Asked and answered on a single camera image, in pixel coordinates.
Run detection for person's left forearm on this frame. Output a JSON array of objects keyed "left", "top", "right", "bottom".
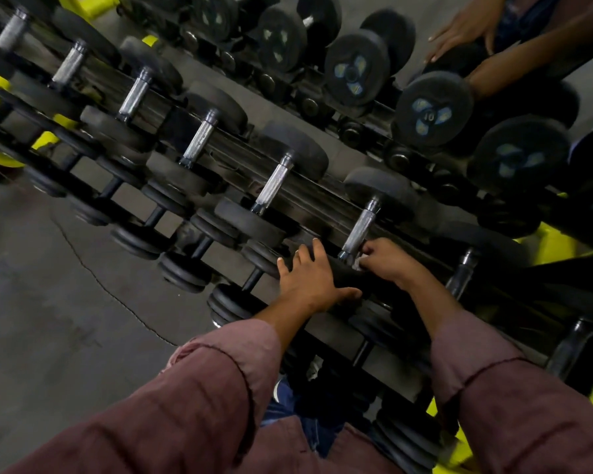
[{"left": 5, "top": 310, "right": 312, "bottom": 474}]

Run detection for person's right hand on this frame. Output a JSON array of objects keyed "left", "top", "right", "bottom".
[{"left": 358, "top": 237, "right": 424, "bottom": 291}]

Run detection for black yellow dumbbell rack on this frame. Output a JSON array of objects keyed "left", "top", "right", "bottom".
[{"left": 0, "top": 0, "right": 593, "bottom": 474}]

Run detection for person's left hand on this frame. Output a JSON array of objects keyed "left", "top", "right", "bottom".
[{"left": 276, "top": 238, "right": 362, "bottom": 314}]

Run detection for person's right forearm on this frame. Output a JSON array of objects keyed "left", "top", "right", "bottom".
[{"left": 405, "top": 271, "right": 593, "bottom": 474}]

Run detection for person's blue jeans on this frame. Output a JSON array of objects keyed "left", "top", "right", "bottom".
[{"left": 259, "top": 379, "right": 347, "bottom": 458}]

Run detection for row of ribbed plate dumbbells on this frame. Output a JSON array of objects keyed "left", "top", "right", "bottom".
[{"left": 0, "top": 93, "right": 455, "bottom": 474}]

